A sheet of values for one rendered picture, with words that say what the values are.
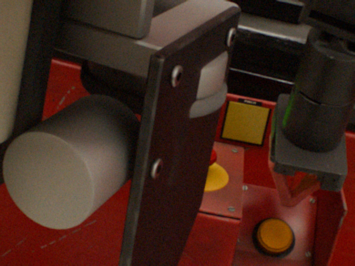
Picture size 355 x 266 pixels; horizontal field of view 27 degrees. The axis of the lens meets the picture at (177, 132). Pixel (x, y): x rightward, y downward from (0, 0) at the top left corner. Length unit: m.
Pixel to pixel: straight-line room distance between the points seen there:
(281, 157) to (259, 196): 0.17
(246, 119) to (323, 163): 0.18
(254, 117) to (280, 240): 0.14
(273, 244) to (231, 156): 0.11
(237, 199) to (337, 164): 0.12
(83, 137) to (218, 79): 0.09
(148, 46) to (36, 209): 0.08
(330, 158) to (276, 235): 0.15
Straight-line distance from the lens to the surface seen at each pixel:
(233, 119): 0.82
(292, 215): 0.82
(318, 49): 0.62
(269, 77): 0.96
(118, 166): 0.31
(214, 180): 0.76
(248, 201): 0.82
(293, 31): 0.97
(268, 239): 0.79
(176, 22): 0.35
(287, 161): 0.66
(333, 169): 0.66
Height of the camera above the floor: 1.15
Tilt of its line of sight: 26 degrees down
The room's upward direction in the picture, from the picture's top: 10 degrees clockwise
